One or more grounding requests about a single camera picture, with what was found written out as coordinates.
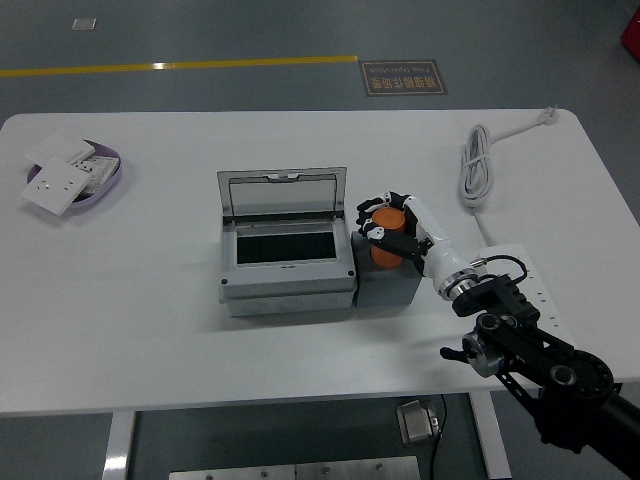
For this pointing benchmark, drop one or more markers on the yellow floor tape line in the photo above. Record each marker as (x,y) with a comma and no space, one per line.
(200,64)

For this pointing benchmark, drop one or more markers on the steel base plate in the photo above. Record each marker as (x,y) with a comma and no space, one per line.
(300,470)

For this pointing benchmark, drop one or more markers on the white wall switch panel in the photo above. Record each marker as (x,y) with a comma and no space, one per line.
(55,147)

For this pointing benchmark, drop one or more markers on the white multi-hole socket panel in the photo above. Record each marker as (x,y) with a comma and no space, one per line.
(102,167)

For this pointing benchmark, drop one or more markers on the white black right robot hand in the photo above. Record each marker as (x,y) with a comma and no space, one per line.
(435,240)

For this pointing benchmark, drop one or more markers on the white table leg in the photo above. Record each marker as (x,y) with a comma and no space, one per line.
(492,440)
(119,445)

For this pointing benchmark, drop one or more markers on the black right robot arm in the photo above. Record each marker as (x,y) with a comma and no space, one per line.
(525,340)

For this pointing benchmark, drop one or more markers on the white wall socket panel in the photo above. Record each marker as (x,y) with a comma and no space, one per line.
(52,187)

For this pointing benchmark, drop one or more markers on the grey foot pedal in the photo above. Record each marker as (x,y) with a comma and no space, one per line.
(415,422)

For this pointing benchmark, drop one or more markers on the grey cube with round hole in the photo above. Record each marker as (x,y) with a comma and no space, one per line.
(385,290)

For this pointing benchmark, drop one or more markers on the white power strip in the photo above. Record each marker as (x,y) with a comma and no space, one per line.
(554,302)

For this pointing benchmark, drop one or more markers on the purple oval dish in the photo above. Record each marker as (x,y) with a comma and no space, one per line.
(107,189)

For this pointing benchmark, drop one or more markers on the small metal floor plate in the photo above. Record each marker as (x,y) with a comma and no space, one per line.
(84,23)

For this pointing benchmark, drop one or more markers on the orange cylinder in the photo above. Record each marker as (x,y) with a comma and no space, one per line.
(389,221)

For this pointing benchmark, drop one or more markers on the dark floor sign, orange text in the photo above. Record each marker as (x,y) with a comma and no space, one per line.
(404,78)

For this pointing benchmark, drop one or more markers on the red object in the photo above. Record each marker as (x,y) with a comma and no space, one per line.
(631,35)

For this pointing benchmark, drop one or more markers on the grey electrical box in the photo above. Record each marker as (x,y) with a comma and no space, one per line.
(285,290)

